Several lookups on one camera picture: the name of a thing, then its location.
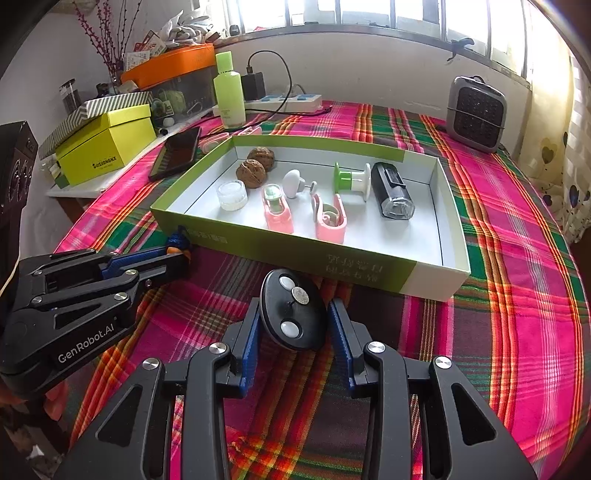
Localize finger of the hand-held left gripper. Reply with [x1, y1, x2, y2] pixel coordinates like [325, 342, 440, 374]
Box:
[30, 251, 192, 324]
[18, 247, 171, 280]

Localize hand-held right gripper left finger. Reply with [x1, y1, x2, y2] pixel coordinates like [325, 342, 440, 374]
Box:
[55, 299, 265, 480]

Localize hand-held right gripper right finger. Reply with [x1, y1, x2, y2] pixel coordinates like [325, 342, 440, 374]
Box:
[328, 299, 539, 480]

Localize blue orange keychain toy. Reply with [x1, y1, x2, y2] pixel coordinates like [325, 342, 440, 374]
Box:
[166, 226, 195, 259]

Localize black oval key fob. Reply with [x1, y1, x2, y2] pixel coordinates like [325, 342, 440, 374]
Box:
[259, 268, 328, 352]

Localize small clear white jar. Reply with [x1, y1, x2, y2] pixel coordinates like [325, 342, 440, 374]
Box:
[217, 181, 247, 212]

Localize green white cardboard box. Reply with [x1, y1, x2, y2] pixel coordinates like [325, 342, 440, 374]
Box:
[151, 135, 472, 303]

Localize pink clip with white wheel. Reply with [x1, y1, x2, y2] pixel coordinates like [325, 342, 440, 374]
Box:
[310, 193, 347, 245]

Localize pink clip with green pad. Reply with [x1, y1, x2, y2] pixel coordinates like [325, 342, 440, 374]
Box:
[262, 183, 295, 234]

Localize brown walnut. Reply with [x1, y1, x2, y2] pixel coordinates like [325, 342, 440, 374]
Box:
[247, 147, 277, 172]
[235, 159, 267, 190]

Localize white mushroom-shaped knob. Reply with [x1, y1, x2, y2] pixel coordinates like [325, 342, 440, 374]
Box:
[283, 169, 319, 199]

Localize black bike light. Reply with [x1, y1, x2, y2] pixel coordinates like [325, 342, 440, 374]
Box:
[370, 161, 415, 221]

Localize green white spool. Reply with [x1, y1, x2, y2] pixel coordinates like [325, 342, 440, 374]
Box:
[333, 161, 372, 202]

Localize person's left hand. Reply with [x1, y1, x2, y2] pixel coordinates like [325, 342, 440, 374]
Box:
[44, 382, 70, 418]

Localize green packet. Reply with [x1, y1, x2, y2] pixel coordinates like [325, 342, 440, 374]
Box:
[46, 161, 70, 189]

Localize yellow-green shoe box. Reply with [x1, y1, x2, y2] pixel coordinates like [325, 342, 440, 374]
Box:
[54, 104, 158, 188]

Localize black smartphone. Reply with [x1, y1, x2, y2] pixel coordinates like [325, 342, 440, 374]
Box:
[148, 127, 202, 182]

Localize black speaker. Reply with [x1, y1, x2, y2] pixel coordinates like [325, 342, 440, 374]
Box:
[0, 121, 38, 232]

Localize green white striped box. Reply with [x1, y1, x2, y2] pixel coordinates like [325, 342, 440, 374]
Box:
[38, 90, 153, 160]

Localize green plush toy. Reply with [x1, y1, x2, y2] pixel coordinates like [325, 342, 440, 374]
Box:
[152, 90, 185, 121]

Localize pink green plaid tablecloth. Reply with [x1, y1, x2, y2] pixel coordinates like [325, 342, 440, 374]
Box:
[54, 99, 583, 480]

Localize dark-lidded glass jar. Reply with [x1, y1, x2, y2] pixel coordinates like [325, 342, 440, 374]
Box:
[60, 79, 84, 114]

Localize green lotion bottle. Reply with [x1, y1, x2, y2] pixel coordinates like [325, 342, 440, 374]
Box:
[213, 52, 247, 130]

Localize orange-lidded plastic container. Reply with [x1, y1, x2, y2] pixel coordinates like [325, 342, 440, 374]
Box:
[121, 44, 218, 116]

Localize colourful paper cards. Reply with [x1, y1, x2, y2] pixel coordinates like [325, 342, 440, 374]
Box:
[124, 30, 167, 72]

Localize white power strip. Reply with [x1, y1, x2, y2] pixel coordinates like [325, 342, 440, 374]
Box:
[212, 92, 323, 116]

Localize dried purple flower branches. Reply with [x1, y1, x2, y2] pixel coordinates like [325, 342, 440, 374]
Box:
[74, 0, 144, 77]

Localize white work gloves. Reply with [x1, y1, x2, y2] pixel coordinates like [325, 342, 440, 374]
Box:
[157, 9, 218, 49]

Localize grey space heater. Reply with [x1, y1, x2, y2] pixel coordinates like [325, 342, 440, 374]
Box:
[445, 75, 507, 154]

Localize patterned cream curtain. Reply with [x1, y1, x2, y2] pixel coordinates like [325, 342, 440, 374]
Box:
[522, 46, 591, 245]

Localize barred window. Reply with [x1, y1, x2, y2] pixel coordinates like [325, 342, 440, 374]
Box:
[217, 0, 532, 75]

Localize black window hook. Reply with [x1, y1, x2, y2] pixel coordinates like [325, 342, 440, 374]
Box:
[445, 38, 475, 61]

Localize black charger with cable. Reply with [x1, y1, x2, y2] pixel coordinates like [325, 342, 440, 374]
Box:
[242, 50, 296, 114]

